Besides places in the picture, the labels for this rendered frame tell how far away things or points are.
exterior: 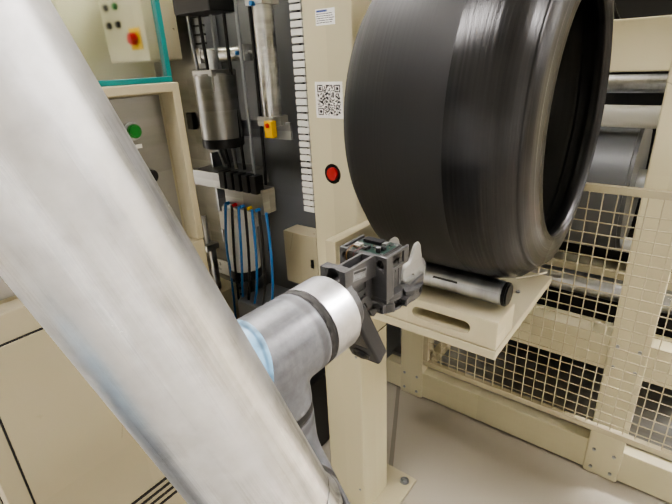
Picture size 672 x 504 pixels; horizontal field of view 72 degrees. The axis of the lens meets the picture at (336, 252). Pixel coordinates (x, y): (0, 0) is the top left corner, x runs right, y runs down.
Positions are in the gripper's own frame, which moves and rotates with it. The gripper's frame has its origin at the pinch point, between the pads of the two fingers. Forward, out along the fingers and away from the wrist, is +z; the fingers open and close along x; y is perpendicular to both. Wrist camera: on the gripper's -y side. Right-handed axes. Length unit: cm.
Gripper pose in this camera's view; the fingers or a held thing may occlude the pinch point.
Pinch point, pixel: (416, 266)
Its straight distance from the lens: 69.5
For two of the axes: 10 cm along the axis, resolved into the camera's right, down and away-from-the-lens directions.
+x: -7.9, -2.1, 5.8
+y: -0.4, -9.2, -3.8
